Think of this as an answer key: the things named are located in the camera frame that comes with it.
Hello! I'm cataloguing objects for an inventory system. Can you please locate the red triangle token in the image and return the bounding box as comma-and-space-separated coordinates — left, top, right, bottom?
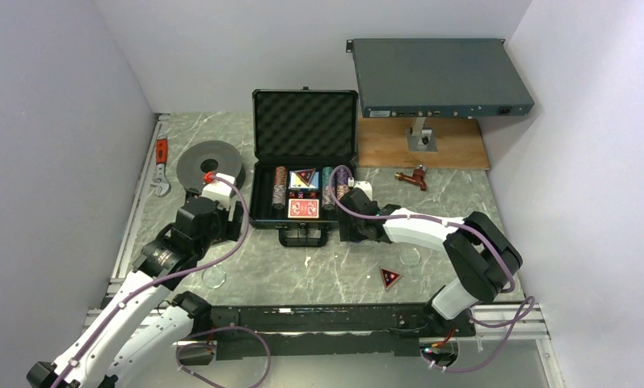
293, 168, 317, 186
379, 267, 402, 291

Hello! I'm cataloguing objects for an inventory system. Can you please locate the clear round lid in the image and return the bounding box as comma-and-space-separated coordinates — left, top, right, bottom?
399, 247, 421, 267
201, 266, 226, 289

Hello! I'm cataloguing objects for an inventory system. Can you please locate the grey poker chip stack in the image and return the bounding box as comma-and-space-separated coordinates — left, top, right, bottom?
271, 184, 287, 210

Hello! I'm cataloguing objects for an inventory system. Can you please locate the orange poker chip stack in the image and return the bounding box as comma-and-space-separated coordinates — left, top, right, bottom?
274, 166, 288, 187

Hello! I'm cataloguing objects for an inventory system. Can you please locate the black poker set case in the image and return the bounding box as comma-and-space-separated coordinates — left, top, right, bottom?
250, 88, 359, 247

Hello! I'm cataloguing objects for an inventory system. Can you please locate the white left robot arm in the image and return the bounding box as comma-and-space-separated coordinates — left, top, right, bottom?
27, 172, 247, 387

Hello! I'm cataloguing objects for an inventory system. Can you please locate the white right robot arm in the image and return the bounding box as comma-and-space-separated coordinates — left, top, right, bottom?
331, 187, 523, 335

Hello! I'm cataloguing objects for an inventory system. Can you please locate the green orange chip stack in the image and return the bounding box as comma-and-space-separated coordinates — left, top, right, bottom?
322, 167, 336, 211

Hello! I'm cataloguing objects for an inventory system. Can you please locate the purple orange chip stack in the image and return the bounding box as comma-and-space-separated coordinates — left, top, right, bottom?
335, 167, 351, 200

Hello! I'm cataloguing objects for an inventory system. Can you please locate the red playing card deck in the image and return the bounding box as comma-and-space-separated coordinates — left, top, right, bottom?
287, 199, 320, 219

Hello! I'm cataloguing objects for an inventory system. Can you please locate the red adjustable wrench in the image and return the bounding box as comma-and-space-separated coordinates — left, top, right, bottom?
151, 121, 171, 197

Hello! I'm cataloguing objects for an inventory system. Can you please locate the black filament spool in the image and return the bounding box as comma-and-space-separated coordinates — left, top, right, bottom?
176, 141, 246, 196

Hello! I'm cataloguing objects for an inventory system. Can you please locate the blue playing card deck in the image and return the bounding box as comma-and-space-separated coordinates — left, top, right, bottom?
288, 170, 320, 192

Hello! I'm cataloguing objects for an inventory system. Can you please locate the brass red valve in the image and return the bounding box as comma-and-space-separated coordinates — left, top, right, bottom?
394, 164, 427, 192

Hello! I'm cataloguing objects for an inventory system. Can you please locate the wooden base board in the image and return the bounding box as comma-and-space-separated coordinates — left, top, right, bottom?
358, 118, 490, 171

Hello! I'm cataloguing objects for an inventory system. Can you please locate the metal device stand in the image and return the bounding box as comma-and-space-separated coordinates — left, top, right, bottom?
406, 117, 437, 152

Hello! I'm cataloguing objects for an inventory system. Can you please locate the grey rack network device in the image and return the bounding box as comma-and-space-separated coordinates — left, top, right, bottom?
346, 38, 535, 118

